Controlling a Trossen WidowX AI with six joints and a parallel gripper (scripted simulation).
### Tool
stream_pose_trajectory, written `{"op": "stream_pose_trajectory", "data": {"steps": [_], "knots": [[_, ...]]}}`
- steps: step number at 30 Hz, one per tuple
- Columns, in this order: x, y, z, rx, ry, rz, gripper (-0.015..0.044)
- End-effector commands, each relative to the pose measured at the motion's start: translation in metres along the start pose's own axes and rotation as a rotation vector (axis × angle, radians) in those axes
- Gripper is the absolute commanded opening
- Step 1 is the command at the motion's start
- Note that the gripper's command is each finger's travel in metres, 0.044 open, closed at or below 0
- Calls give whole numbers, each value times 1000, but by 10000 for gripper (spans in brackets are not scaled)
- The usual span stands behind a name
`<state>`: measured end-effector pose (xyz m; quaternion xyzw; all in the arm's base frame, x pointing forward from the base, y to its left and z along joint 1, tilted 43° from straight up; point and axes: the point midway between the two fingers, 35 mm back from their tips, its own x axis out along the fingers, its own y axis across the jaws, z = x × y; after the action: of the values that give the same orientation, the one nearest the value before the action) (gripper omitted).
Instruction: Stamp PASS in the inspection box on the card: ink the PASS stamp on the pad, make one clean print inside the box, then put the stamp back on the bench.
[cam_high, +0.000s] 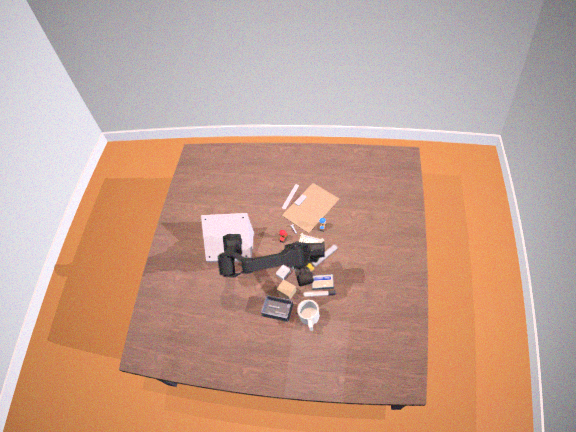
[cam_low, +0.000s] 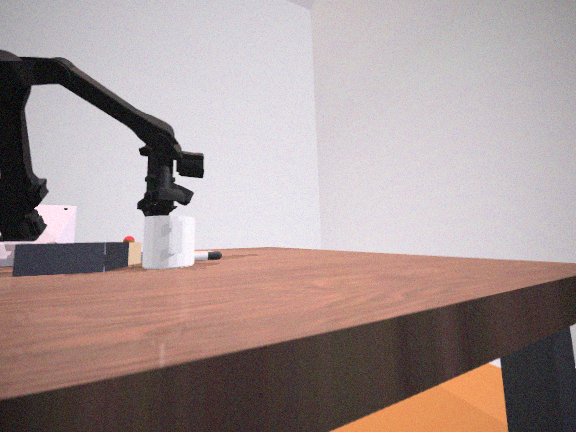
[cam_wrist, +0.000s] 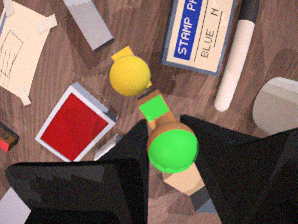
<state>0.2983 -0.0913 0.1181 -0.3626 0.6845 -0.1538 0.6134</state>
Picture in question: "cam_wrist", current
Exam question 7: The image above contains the tan cube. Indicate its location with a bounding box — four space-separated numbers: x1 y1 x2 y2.
162 163 205 196

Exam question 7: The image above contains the yellow rubber stamp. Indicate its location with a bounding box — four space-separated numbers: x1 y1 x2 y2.
110 47 152 96

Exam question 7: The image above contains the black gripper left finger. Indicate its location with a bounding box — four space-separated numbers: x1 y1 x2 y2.
5 119 149 224

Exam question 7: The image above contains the red rubber stamp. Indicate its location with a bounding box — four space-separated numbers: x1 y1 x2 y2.
0 121 20 152

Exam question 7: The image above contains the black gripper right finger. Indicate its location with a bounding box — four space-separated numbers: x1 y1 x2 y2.
180 115 298 224

